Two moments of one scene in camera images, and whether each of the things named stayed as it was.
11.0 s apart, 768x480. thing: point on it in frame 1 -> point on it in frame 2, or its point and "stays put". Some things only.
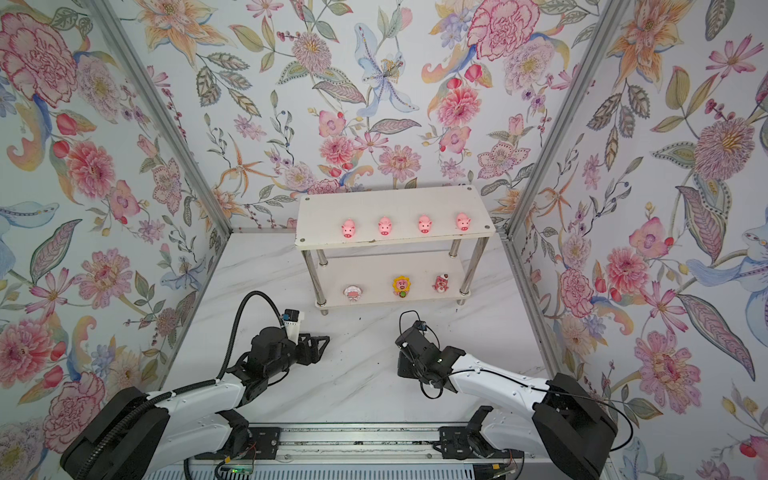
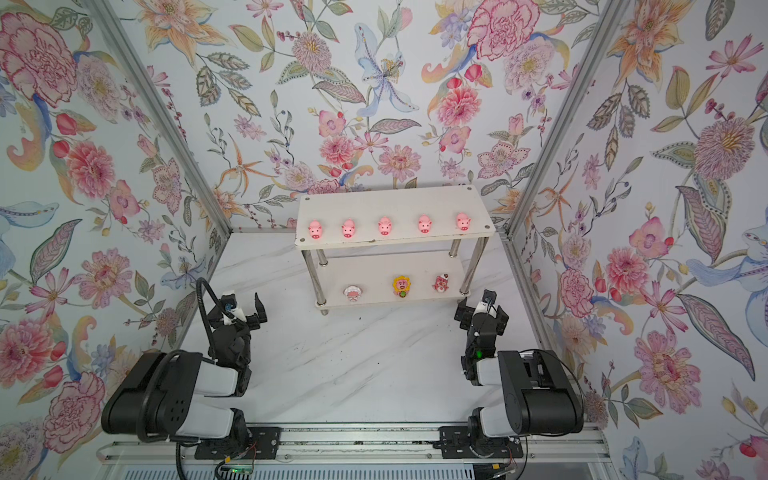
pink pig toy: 348,229 stays put
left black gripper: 314,355 -> 253,323
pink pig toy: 424,224 stays put
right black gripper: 402,366 -> 467,314
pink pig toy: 462,221 stays put
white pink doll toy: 353,292 stays put
